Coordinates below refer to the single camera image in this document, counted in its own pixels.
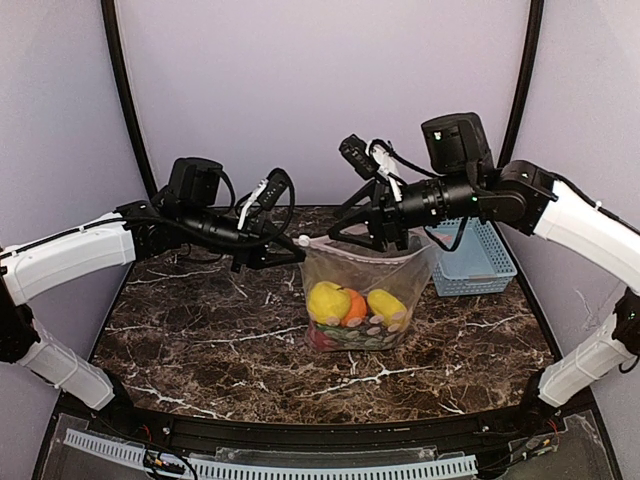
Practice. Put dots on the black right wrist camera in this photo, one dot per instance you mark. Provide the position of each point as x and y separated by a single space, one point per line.
371 160

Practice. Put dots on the white zipper slider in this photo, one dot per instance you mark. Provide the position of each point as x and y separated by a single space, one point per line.
303 241

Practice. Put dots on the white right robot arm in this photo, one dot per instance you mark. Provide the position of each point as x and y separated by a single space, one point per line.
537 203

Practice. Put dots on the clear zip top bag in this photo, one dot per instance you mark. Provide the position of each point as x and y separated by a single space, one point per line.
404 274

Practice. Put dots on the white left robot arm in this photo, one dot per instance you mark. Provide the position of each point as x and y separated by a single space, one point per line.
55 290

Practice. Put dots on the black front rail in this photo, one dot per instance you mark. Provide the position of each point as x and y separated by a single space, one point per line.
487 434

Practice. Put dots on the orange fruit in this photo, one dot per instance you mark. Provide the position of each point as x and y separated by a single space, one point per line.
358 310

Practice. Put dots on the black frame post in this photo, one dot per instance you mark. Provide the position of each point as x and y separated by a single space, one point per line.
525 75
125 95

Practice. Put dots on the green cucumber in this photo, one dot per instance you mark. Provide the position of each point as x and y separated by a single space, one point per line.
361 337

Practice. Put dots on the red apple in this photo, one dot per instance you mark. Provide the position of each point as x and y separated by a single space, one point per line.
319 341

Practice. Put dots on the light blue perforated basket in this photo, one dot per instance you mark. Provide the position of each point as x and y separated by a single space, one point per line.
480 265

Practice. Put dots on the black frame post left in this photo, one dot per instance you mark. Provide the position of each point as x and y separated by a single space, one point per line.
125 95

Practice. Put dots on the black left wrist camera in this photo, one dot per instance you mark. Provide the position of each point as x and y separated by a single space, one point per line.
265 196

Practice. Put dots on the black frame post right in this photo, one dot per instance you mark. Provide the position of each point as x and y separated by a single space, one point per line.
525 75

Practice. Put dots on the light blue cable duct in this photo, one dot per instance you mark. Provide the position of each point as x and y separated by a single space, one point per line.
229 463

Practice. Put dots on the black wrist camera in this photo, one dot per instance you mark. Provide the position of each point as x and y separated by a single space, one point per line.
265 196
371 160

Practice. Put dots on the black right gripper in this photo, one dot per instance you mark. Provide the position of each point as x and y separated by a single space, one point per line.
385 218

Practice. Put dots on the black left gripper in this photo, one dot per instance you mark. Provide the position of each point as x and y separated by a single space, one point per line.
240 245

